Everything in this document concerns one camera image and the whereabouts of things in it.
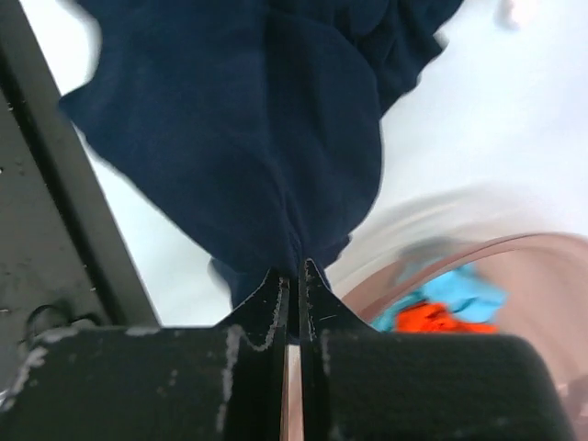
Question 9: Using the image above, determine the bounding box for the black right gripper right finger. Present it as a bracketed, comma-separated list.
[299, 261, 575, 440]

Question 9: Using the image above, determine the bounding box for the navy blue t-shirt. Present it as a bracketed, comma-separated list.
[61, 0, 459, 304]

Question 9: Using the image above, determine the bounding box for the turquoise garment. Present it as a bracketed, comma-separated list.
[371, 264, 507, 332]

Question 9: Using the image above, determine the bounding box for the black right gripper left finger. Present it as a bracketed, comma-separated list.
[1, 272, 289, 440]

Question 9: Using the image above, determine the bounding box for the orange garment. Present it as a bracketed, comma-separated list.
[395, 301, 498, 334]

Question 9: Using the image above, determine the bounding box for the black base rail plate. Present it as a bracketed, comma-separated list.
[1, 1, 158, 416]

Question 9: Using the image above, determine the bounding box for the pink translucent plastic basket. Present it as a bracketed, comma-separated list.
[329, 233, 587, 440]

